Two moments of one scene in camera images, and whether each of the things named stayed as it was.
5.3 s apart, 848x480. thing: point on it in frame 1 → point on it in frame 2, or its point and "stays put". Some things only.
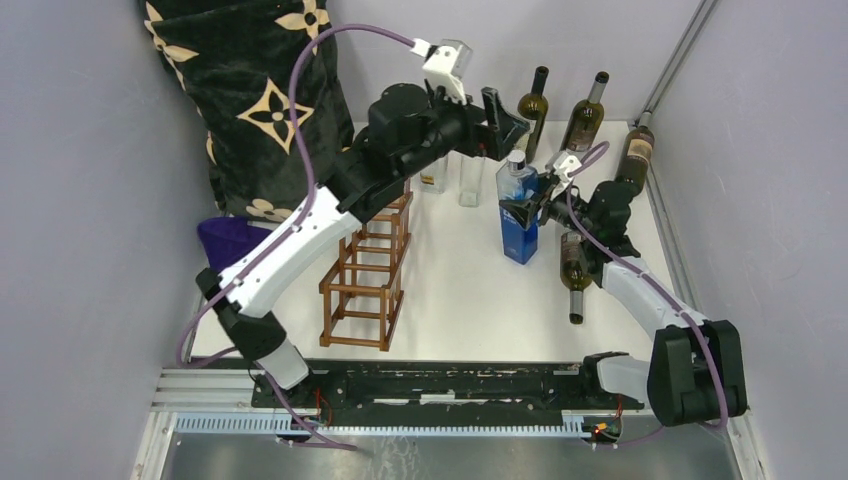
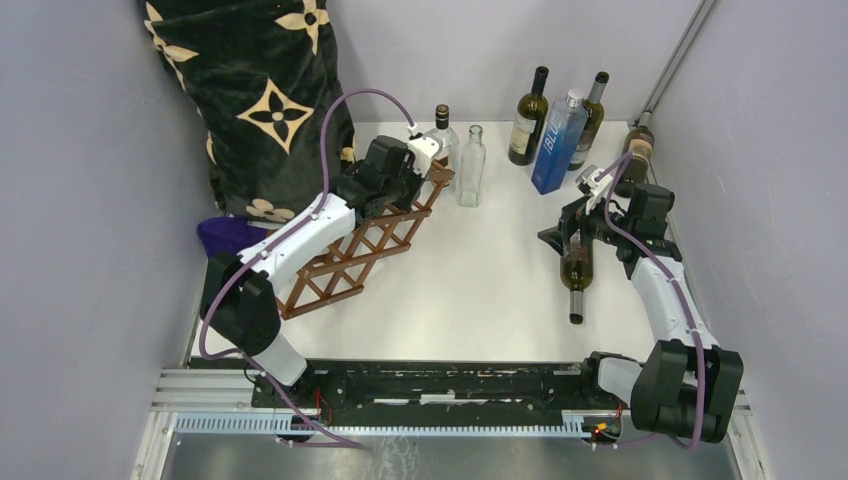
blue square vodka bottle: x=517 y=181 → x=561 y=143
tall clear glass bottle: x=471 y=174 stays put
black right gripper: x=524 y=211 → x=573 y=219
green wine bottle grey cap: x=586 y=118 stays put
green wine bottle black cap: x=534 y=107 stays put
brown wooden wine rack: x=362 y=298 → x=342 y=269
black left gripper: x=486 y=141 → x=408 y=168
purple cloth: x=227 y=238 stays put
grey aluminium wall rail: x=685 y=43 stays put
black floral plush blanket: x=234 y=61 stays put
